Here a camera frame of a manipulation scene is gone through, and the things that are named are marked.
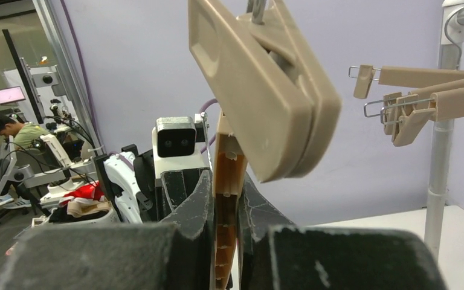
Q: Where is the beige hanger of grey underwear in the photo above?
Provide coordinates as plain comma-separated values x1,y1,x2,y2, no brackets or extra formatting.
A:
188,1,342,289

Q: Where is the empty beige clip hanger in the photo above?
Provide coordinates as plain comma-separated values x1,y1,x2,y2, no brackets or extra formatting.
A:
348,65,464,99

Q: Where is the pink screen monitor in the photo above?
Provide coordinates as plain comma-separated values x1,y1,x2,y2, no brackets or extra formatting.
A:
0,86,26,105

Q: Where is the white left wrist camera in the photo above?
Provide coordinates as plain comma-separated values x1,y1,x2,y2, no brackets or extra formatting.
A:
152,113,207,179

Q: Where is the metal clothes rack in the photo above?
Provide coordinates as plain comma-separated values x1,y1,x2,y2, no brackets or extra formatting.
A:
424,1,464,260

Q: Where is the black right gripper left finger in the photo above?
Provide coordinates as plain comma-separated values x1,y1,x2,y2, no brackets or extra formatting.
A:
0,170,215,289

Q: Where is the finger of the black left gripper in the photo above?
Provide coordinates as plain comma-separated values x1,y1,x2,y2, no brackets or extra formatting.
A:
160,168,212,221

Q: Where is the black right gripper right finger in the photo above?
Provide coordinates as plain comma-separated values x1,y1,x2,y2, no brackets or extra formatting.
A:
238,177,446,289

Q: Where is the white laundry basket in background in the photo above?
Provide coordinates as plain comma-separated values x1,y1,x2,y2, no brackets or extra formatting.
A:
31,194,120,228

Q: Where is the person in green shirt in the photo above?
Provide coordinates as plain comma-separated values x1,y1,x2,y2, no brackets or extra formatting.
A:
0,115,50,210

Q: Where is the beige hanger of black underwear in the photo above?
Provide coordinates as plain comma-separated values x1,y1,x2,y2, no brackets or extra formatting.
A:
380,83,464,147

